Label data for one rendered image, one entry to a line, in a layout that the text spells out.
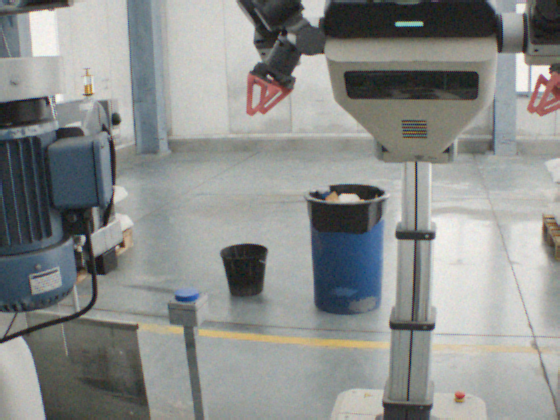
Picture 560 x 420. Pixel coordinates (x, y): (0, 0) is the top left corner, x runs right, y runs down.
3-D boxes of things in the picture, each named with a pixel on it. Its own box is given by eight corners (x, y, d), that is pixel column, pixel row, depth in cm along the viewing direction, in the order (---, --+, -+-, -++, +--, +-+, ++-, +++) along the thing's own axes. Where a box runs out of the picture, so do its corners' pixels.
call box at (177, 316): (210, 314, 149) (208, 292, 148) (198, 327, 142) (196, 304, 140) (181, 311, 151) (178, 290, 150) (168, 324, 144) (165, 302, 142)
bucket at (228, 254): (276, 283, 387) (274, 244, 381) (263, 300, 359) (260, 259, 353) (231, 280, 395) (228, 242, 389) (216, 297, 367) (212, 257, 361)
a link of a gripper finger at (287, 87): (240, 106, 120) (261, 65, 117) (249, 105, 127) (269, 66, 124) (270, 121, 119) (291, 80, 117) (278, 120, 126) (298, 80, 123)
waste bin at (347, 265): (392, 286, 369) (393, 183, 353) (384, 321, 321) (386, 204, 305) (316, 284, 381) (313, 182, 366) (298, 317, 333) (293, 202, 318)
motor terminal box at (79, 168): (118, 209, 85) (111, 130, 83) (112, 226, 76) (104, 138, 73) (64, 214, 84) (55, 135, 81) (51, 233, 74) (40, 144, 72)
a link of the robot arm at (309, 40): (288, -17, 112) (252, 7, 112) (305, -14, 102) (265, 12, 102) (320, 31, 117) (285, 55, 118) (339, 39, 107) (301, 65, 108)
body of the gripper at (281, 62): (252, 70, 113) (270, 35, 111) (265, 71, 123) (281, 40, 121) (282, 85, 112) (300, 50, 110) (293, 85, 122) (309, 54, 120)
